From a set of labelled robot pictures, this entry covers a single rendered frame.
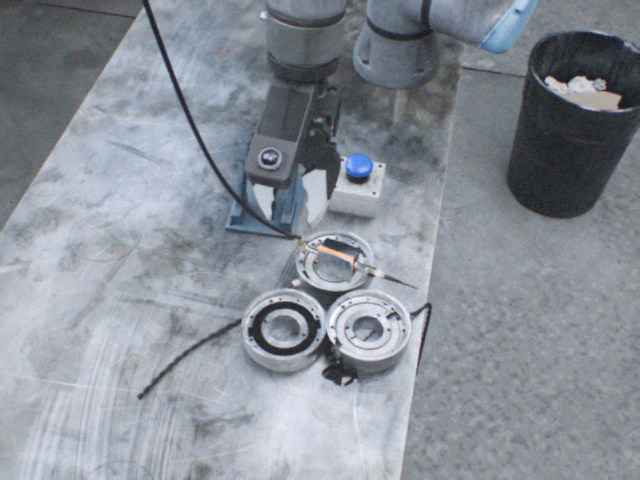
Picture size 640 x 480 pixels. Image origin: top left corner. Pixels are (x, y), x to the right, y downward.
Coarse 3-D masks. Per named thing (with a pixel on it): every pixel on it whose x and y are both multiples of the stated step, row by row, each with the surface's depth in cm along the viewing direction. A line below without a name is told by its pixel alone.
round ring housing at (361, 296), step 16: (336, 304) 97; (352, 304) 99; (384, 304) 99; (400, 304) 98; (336, 320) 97; (352, 320) 97; (368, 320) 99; (384, 320) 97; (336, 336) 96; (352, 336) 96; (384, 336) 96; (400, 336) 96; (336, 352) 94; (400, 352) 94; (352, 368) 94; (368, 368) 94; (384, 368) 95
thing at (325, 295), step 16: (320, 240) 106; (352, 240) 106; (304, 256) 104; (368, 256) 104; (304, 272) 102; (320, 272) 102; (304, 288) 101; (320, 288) 99; (336, 288) 99; (352, 288) 99
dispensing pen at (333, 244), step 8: (304, 240) 102; (328, 240) 100; (336, 240) 100; (304, 248) 101; (312, 248) 101; (336, 248) 99; (344, 248) 99; (352, 248) 99; (352, 256) 98; (360, 264) 99; (360, 272) 100; (368, 272) 99; (376, 272) 99; (384, 272) 99; (392, 280) 99; (400, 280) 99
